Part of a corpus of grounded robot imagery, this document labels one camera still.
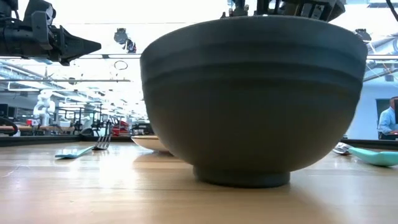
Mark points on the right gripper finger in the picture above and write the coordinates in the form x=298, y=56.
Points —
x=239, y=7

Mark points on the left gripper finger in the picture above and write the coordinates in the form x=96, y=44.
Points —
x=81, y=46

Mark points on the dark grey bowl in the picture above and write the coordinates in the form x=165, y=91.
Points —
x=248, y=109

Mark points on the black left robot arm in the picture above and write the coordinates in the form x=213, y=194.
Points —
x=6, y=7

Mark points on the black ceiling fixture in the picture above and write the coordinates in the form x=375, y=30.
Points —
x=363, y=35
x=122, y=39

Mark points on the white robot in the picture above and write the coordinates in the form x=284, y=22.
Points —
x=43, y=107

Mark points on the red storage bins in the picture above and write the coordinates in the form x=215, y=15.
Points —
x=120, y=128

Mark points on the yellow plate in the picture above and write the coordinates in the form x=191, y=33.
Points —
x=147, y=143

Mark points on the person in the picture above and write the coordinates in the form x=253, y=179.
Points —
x=387, y=121

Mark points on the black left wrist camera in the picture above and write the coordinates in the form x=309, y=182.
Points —
x=40, y=7

